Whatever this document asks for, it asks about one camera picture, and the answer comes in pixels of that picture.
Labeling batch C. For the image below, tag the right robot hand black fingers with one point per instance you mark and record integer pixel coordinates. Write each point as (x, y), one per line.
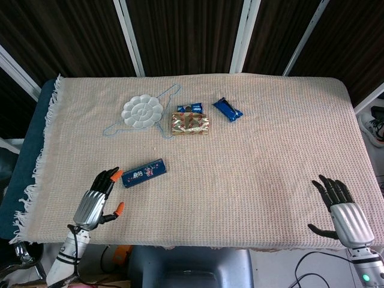
(351, 222)

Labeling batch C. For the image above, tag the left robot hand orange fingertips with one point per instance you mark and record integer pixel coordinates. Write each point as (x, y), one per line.
(88, 207)

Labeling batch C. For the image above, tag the blue glasses case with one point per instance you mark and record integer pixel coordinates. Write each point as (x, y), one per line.
(145, 173)

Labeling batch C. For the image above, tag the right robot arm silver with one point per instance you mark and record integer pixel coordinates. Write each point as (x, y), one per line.
(367, 267)

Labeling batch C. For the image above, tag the chrome metal fitting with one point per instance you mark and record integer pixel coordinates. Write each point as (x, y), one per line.
(21, 252)

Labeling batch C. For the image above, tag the teal table pad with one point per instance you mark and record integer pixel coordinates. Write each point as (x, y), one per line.
(28, 150)

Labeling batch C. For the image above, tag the white sneaker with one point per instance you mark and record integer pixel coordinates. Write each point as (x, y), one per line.
(372, 126)

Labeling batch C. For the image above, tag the white flower paint palette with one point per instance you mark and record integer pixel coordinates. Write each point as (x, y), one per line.
(142, 112)

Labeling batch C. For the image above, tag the beige waffle blanket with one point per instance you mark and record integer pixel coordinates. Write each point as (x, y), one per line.
(228, 180)

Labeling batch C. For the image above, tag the gold wrapped box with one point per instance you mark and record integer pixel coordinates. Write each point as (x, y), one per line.
(190, 123)

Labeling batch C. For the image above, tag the small blue cookie packet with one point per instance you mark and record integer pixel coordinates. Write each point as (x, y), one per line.
(195, 108)

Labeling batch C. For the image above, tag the dark blue snack packet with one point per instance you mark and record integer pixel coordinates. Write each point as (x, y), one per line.
(227, 109)

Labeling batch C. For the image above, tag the white frame post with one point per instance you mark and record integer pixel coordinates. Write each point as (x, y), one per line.
(243, 36)
(18, 73)
(370, 100)
(304, 39)
(129, 36)

